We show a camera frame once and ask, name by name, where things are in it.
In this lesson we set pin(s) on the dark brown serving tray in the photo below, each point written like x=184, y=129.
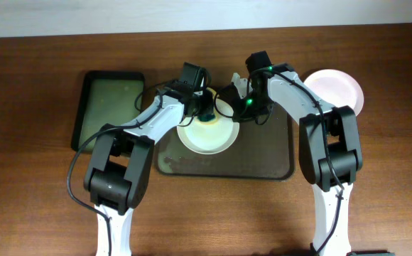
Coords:
x=259, y=152

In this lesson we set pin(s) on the pinkish white plate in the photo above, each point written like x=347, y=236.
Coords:
x=337, y=88

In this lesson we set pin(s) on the white plate with yellow stain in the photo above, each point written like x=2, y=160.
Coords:
x=210, y=137

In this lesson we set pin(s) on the black tray with soapy water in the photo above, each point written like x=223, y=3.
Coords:
x=107, y=97

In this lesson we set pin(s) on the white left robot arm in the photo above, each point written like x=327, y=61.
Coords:
x=118, y=172

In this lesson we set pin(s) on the yellow and green sponge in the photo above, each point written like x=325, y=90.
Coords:
x=206, y=117

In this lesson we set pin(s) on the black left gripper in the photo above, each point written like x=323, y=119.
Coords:
x=210, y=98

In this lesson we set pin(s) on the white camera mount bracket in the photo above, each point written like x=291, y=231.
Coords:
x=241, y=87

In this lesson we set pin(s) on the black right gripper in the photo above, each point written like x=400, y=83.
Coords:
x=241, y=115

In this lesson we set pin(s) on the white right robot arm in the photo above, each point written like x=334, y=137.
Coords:
x=330, y=152

